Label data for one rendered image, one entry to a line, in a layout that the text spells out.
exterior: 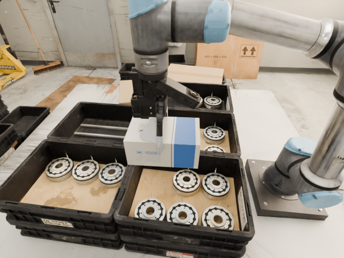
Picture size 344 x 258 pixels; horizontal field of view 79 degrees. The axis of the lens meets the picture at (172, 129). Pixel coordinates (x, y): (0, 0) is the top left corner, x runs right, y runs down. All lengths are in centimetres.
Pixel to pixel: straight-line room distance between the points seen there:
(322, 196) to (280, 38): 48
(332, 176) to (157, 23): 64
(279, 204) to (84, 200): 75
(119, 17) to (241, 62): 206
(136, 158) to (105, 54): 355
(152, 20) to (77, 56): 388
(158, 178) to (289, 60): 364
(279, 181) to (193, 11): 76
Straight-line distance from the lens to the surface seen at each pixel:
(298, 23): 62
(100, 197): 84
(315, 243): 101
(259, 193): 97
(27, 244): 101
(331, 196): 81
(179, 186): 79
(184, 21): 43
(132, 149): 57
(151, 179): 85
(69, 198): 88
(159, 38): 44
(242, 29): 58
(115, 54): 398
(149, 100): 50
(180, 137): 55
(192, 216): 73
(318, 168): 76
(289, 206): 100
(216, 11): 43
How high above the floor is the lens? 150
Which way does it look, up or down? 38 degrees down
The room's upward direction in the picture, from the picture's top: straight up
